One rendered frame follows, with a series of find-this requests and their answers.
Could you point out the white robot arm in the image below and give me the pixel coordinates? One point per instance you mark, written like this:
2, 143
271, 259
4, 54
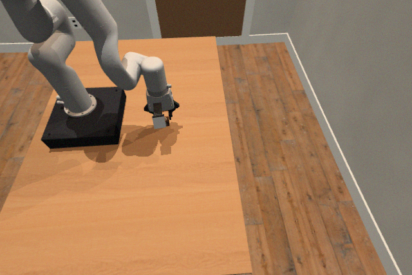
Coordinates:
37, 22

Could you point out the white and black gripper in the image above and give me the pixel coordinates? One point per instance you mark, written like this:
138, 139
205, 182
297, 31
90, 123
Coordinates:
168, 103

